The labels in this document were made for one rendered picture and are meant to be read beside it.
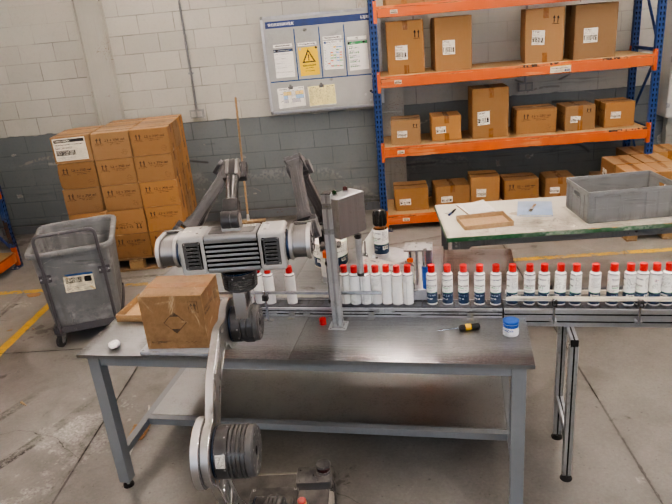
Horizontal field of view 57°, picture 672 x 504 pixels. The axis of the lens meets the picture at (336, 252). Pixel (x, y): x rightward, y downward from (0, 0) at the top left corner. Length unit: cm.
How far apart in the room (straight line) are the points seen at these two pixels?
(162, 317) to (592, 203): 282
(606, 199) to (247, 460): 305
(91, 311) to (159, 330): 221
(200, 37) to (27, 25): 192
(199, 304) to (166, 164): 341
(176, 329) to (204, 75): 481
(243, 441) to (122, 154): 441
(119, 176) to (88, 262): 149
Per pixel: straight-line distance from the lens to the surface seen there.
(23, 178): 844
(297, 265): 379
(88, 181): 637
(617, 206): 447
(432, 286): 302
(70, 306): 516
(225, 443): 217
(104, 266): 498
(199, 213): 263
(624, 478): 354
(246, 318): 243
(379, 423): 339
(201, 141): 754
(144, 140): 615
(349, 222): 282
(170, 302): 292
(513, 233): 423
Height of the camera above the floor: 224
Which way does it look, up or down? 21 degrees down
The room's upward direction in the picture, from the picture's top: 5 degrees counter-clockwise
